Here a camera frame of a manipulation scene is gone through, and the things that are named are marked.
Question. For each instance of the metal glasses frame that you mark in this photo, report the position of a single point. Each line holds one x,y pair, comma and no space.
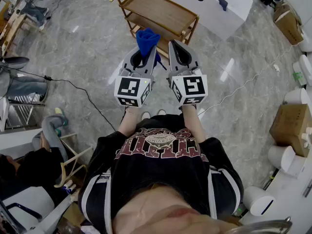
268,225

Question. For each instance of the white toilet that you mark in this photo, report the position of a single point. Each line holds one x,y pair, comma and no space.
307,43
280,157
296,96
258,201
306,67

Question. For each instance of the person's left forearm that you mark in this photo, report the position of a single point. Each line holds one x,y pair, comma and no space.
129,123

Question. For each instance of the large cardboard box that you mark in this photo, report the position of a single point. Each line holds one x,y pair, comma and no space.
287,125

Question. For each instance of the wooden serving cart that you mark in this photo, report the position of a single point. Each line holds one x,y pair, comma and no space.
158,8

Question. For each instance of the green plant sprig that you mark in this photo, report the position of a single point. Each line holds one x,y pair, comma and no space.
298,76

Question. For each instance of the white counter with holes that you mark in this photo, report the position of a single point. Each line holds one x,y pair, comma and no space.
219,21

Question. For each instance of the blue cloth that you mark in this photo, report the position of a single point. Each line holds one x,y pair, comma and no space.
146,39

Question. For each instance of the light wooden chair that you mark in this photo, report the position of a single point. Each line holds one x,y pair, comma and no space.
78,155

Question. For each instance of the light wooden table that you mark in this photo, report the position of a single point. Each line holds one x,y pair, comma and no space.
12,30

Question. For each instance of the black office chair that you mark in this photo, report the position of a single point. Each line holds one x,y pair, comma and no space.
17,62

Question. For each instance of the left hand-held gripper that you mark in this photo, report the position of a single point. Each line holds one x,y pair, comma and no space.
128,86

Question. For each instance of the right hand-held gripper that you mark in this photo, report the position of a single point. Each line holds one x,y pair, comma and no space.
193,85

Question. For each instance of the white crumpled paper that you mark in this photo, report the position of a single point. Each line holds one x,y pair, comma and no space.
276,67

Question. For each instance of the dark blue rag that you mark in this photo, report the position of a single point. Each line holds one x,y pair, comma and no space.
223,3

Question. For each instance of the person's black printed t-shirt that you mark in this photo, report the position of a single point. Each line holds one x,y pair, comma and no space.
158,174

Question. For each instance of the person's right forearm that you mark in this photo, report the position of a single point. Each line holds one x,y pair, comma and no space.
192,121

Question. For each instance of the white slatted rack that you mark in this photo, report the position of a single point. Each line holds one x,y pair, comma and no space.
3,116

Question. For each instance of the person's neck and chin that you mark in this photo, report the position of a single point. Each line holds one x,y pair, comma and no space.
165,213

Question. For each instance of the flat cardboard box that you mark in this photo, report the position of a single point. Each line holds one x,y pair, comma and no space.
288,25

